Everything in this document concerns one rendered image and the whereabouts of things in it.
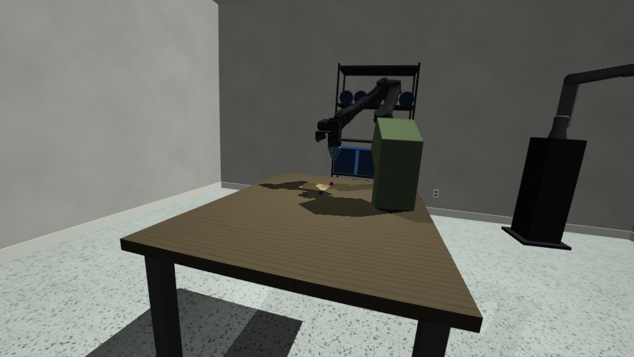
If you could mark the beige square mat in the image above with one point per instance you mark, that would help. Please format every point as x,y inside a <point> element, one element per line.
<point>315,187</point>

